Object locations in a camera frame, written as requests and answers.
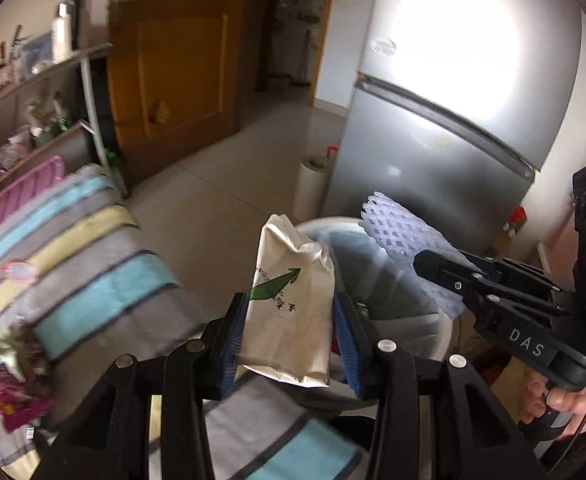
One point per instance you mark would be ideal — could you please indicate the green bowl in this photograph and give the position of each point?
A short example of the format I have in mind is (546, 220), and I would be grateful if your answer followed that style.
(47, 136)

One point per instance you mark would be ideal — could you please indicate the electric kettle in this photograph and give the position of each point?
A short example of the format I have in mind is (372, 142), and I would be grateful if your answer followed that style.
(77, 20)

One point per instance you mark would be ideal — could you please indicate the white waste bin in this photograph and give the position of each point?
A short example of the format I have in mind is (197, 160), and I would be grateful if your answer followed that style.
(438, 337)

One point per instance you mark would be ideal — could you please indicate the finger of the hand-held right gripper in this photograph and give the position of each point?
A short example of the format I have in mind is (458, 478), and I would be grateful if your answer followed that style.
(448, 272)
(518, 270)

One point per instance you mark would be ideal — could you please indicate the purple snack wrapper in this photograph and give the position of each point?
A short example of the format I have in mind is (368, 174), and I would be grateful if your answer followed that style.
(13, 405)

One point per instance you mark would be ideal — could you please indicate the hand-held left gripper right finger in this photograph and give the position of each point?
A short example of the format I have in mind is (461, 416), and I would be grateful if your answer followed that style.
(350, 345)

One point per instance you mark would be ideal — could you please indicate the wooden door frame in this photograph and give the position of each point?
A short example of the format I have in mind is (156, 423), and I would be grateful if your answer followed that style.
(325, 35)

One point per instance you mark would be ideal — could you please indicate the wooden door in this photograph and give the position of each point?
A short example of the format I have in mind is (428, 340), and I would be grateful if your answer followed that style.
(183, 85)

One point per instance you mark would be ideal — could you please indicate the pink-lidded plastic cup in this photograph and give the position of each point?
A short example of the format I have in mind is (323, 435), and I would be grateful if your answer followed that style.
(20, 270)

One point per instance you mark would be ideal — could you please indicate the white plastic bag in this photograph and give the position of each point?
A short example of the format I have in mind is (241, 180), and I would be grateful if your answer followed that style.
(40, 112)

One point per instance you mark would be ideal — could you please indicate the pink utensil basket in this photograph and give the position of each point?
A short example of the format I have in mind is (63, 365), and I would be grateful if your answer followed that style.
(0, 79)

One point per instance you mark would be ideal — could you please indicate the green food packet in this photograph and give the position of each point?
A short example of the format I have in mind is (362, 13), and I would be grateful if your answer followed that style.
(62, 112)

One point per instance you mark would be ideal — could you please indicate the translucent bin liner bag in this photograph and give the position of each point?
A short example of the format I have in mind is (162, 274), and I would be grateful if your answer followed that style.
(373, 270)

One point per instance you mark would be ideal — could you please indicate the clear storage box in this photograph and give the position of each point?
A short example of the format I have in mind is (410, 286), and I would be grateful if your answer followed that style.
(35, 52)

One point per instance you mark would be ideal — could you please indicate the red plastic bag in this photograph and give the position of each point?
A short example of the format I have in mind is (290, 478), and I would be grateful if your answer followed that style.
(518, 215)

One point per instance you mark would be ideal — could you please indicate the person's right hand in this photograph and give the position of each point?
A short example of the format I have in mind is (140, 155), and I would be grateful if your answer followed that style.
(575, 405)

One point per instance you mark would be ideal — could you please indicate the metal shelf rack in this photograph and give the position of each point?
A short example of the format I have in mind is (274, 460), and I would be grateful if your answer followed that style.
(96, 110)

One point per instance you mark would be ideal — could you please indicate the beige paper bag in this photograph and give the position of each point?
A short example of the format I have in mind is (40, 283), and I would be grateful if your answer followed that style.
(288, 310)

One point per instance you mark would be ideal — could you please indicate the silver refrigerator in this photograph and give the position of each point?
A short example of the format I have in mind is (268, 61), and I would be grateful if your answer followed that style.
(448, 135)

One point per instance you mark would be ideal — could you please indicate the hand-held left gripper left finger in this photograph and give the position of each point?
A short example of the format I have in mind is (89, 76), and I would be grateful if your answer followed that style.
(234, 340)

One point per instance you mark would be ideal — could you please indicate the knotted clear plastic bag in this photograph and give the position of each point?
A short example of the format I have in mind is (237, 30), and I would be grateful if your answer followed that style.
(14, 150)

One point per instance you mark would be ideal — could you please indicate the striped tablecloth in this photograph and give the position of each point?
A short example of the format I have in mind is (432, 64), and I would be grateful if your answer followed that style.
(98, 270)

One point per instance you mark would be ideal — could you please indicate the pink plastic tray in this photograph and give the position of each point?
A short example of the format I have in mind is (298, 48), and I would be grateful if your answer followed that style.
(23, 190)

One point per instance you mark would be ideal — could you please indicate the white paper roll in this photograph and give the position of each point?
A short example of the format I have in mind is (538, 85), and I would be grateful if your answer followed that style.
(308, 190)

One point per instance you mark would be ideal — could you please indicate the dark brown snack wrapper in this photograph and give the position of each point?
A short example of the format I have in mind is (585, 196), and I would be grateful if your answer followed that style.
(23, 355)

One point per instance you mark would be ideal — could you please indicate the kitchen knife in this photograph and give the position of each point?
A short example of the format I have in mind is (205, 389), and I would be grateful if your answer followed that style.
(17, 40)

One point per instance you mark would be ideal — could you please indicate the large white foam net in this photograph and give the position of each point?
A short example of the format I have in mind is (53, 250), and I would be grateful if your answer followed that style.
(398, 230)

